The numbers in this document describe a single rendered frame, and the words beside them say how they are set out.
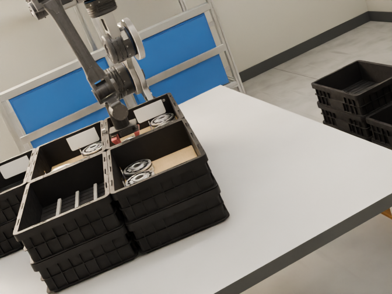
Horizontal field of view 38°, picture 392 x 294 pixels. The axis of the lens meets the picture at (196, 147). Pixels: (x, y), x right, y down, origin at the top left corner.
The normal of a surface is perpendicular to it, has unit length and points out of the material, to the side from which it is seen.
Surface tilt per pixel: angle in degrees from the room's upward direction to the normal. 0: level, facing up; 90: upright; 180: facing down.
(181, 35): 90
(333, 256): 0
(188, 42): 90
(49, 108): 90
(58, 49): 90
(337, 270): 0
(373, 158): 0
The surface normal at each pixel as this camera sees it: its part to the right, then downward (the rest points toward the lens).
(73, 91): 0.33, 0.24
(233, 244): -0.35, -0.87
